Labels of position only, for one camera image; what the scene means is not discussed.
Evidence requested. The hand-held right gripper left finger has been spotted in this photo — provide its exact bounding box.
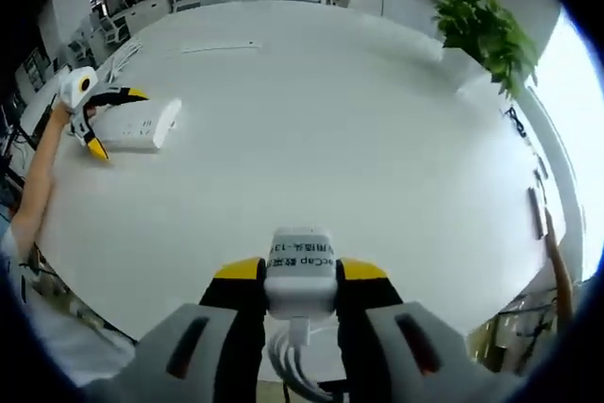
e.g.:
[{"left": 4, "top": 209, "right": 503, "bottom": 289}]
[{"left": 112, "top": 256, "right": 269, "bottom": 403}]

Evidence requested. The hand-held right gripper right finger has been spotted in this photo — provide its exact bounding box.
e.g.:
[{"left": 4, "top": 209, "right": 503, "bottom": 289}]
[{"left": 335, "top": 257, "right": 515, "bottom": 403}]

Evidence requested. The white power strip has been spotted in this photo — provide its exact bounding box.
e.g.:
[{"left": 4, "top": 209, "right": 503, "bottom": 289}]
[{"left": 91, "top": 96, "right": 184, "bottom": 155}]

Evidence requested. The white charger cable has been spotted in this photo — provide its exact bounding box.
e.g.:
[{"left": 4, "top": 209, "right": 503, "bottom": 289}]
[{"left": 266, "top": 315, "right": 364, "bottom": 403}]

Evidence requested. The white charger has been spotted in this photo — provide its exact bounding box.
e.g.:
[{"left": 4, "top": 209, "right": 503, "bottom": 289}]
[{"left": 262, "top": 227, "right": 341, "bottom": 324}]

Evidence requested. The white desk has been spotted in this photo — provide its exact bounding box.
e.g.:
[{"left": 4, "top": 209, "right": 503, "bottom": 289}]
[{"left": 18, "top": 0, "right": 570, "bottom": 383}]

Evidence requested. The dark flat bar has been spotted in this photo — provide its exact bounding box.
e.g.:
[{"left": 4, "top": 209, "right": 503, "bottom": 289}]
[{"left": 527, "top": 187, "right": 545, "bottom": 240}]

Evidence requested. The green potted plant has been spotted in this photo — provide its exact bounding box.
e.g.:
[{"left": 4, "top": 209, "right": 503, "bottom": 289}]
[{"left": 428, "top": 0, "right": 542, "bottom": 102}]

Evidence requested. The bundle of white cables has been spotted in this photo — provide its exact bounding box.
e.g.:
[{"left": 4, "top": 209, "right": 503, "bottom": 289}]
[{"left": 100, "top": 36, "right": 143, "bottom": 84}]

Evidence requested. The black cable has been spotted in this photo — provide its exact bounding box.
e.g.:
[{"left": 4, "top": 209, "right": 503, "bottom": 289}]
[{"left": 503, "top": 107, "right": 532, "bottom": 143}]

